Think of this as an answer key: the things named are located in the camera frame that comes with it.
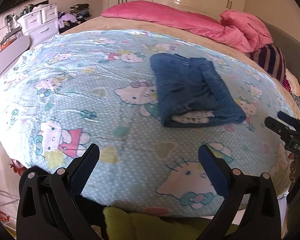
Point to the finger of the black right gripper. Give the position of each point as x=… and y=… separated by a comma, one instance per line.
x=281, y=128
x=291, y=121

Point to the pink pillow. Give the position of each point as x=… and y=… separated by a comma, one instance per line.
x=254, y=33

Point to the purple striped pillow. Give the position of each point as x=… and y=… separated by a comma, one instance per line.
x=272, y=60

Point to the pile of clothes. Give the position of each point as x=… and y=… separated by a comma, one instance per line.
x=76, y=15

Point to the light blue cartoon-cat bedsheet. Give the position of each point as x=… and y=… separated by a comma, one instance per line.
x=98, y=87

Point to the right hand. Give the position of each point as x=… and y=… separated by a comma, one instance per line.
x=294, y=166

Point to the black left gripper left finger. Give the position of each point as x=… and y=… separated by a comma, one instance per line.
x=47, y=209

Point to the white drawer unit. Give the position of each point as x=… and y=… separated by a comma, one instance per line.
x=41, y=24

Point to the white curved footboard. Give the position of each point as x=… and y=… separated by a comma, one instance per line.
x=10, y=55

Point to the pink duvet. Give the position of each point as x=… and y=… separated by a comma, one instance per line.
x=160, y=14

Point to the grey upholstered headboard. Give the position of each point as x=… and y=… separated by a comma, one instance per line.
x=290, y=47

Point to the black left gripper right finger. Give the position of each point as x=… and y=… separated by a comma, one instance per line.
x=261, y=219

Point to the cream pillow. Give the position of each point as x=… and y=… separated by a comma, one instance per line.
x=293, y=83

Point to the blue denim lace-trimmed pants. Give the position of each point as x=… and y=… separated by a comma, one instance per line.
x=191, y=94

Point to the green right sleeve forearm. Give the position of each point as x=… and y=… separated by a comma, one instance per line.
x=123, y=225

